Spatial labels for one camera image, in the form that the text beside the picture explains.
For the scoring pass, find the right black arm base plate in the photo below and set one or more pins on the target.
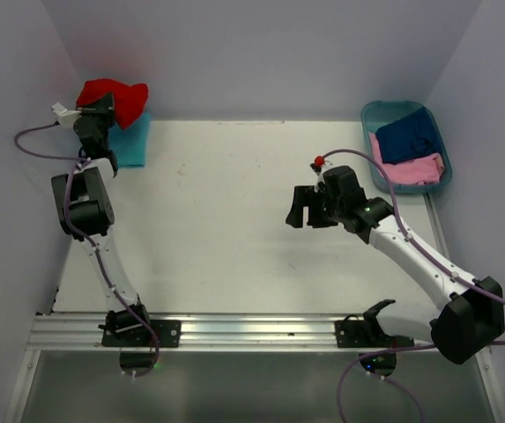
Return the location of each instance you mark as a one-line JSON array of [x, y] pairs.
[[354, 331]]

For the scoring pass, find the teal plastic basket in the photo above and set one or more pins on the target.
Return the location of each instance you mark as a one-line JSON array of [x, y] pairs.
[[380, 113]]

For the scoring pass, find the folded teal t shirt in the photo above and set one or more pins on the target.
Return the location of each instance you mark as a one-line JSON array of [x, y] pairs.
[[129, 146]]

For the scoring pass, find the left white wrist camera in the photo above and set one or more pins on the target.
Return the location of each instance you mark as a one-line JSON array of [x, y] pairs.
[[65, 117]]

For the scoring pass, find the navy blue t shirt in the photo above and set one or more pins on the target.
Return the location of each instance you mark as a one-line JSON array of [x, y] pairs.
[[412, 137]]

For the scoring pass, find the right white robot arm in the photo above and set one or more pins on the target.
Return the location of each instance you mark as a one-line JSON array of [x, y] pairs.
[[466, 314]]

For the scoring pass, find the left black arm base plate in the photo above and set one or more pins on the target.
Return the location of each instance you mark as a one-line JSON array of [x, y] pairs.
[[168, 332]]

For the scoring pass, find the aluminium mounting rail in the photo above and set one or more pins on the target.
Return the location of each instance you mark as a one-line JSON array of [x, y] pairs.
[[199, 333]]

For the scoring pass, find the pink t shirt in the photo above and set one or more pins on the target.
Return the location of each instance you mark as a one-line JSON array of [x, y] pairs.
[[421, 171]]

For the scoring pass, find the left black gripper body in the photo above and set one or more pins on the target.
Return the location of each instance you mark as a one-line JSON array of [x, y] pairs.
[[103, 117]]

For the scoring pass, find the red t shirt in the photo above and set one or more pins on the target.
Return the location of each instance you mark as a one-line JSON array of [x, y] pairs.
[[129, 100]]

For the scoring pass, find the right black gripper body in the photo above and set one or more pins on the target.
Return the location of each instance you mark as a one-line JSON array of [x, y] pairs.
[[325, 211]]

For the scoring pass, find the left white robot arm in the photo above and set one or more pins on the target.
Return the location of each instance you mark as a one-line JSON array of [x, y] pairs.
[[86, 214]]

